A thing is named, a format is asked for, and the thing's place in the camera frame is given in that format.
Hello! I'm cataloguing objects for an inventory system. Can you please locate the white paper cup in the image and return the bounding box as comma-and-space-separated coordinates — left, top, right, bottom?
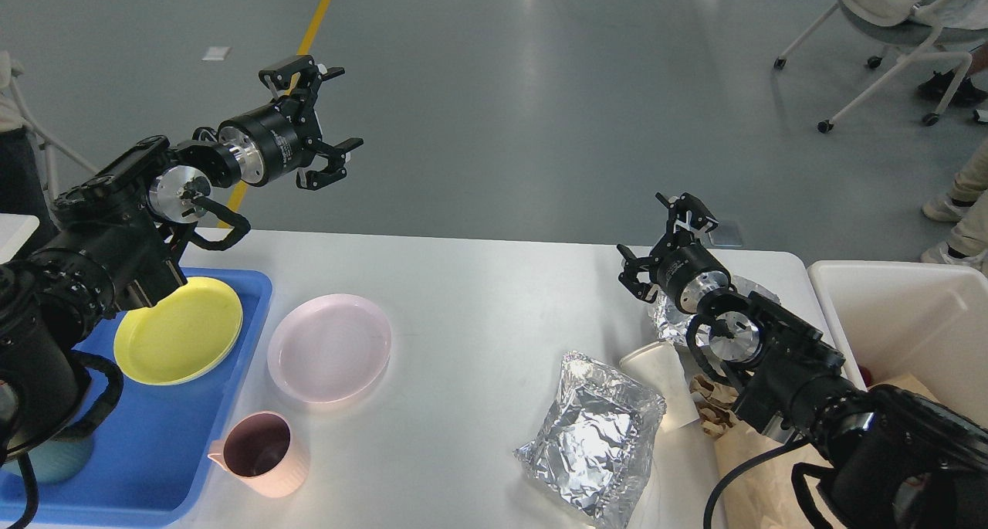
620, 341, 699, 432

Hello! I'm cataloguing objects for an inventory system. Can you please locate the teal mug yellow inside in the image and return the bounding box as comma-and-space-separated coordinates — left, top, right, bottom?
27, 436, 95, 484

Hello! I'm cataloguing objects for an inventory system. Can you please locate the white rolling office chair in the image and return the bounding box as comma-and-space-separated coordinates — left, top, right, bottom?
773, 0, 986, 134

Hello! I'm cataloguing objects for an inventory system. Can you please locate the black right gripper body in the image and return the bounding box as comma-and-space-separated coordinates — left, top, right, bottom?
652, 236, 731, 314

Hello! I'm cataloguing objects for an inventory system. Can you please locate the pink ribbed mug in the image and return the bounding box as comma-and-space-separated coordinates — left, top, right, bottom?
207, 412, 311, 498

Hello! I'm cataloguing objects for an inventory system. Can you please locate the large crumpled foil sheet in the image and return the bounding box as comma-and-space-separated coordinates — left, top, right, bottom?
514, 351, 667, 528

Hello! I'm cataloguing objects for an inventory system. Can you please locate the white plastic bin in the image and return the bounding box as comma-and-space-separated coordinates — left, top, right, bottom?
808, 261, 987, 425

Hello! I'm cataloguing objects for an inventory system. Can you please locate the small crumpled foil ball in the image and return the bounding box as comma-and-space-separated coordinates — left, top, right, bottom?
649, 276, 780, 349

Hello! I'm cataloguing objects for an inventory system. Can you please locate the brown paper bag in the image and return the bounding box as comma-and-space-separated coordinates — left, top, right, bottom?
689, 372, 939, 529

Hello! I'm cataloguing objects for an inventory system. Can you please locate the white chair frame left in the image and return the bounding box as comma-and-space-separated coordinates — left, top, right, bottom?
1, 50, 98, 202

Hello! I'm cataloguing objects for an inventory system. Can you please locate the person in beige trousers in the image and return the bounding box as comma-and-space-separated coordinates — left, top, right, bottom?
920, 141, 987, 273

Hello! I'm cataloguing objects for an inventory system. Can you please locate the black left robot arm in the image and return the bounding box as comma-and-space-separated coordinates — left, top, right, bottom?
1, 55, 363, 528

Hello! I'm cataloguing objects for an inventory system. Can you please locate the blue plastic tray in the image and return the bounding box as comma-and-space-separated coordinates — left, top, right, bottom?
32, 268, 272, 528

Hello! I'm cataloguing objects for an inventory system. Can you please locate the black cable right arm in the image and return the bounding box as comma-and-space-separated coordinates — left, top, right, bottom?
703, 435, 811, 529

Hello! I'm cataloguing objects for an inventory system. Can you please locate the yellow plate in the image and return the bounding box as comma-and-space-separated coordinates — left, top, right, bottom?
113, 276, 244, 387

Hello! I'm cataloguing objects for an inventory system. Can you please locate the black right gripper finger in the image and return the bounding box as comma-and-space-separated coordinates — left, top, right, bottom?
615, 244, 661, 303
655, 192, 719, 246

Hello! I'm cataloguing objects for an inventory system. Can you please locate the pink plate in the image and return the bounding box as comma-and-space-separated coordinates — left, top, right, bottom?
267, 293, 393, 407

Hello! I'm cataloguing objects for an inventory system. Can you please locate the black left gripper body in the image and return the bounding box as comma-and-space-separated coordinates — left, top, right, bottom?
218, 100, 321, 187

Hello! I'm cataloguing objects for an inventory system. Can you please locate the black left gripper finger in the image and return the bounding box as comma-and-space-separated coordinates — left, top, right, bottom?
259, 55, 345, 104
296, 137, 364, 191

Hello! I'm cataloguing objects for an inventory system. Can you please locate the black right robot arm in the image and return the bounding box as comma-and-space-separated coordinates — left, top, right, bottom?
617, 192, 987, 528

